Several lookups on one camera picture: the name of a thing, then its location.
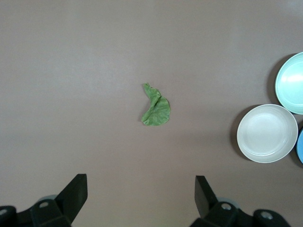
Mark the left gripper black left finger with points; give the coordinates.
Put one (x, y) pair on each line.
(71, 201)

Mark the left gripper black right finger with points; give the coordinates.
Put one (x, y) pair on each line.
(208, 203)

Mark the green lettuce leaf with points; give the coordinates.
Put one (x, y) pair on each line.
(157, 113)

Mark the beige plate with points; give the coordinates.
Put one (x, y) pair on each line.
(267, 132)

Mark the blue plate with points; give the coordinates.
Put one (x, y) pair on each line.
(300, 146)

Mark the mint green plate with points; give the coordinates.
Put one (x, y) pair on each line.
(291, 87)

